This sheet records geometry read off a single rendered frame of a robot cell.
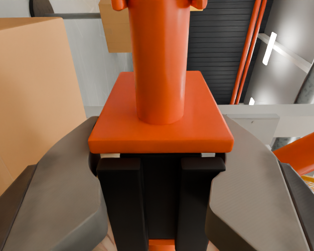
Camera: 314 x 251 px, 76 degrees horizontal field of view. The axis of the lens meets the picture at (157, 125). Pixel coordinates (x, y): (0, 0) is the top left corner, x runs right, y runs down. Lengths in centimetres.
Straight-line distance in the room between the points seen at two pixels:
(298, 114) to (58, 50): 138
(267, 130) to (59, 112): 123
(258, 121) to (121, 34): 126
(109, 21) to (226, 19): 966
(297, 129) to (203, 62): 1025
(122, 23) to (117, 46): 21
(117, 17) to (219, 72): 1049
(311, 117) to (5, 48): 149
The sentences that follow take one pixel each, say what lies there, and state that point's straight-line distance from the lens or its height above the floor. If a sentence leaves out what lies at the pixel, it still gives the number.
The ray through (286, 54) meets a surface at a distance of 946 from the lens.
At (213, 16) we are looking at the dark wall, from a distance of 1101.
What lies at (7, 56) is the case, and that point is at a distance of 22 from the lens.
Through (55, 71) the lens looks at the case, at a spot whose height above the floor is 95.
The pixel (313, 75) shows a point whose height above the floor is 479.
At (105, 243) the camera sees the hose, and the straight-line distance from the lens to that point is 18.
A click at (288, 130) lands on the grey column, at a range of 151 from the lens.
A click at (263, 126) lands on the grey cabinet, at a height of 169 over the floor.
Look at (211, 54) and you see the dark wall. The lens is 1148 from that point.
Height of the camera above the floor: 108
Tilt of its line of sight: 1 degrees down
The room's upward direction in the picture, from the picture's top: 90 degrees clockwise
